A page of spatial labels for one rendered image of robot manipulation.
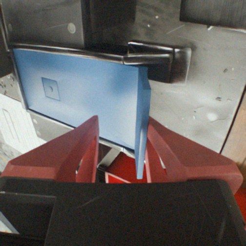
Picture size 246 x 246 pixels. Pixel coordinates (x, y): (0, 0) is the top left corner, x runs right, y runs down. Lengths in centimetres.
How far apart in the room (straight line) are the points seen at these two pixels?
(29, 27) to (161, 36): 13
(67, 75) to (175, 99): 12
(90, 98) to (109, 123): 3
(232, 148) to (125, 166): 14
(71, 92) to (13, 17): 9
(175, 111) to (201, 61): 7
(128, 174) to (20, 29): 21
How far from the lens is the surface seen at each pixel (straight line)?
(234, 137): 24
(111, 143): 17
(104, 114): 16
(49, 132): 24
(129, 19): 20
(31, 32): 19
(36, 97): 21
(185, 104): 22
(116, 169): 26
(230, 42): 20
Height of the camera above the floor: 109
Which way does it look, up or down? 44 degrees down
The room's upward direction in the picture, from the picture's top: 137 degrees counter-clockwise
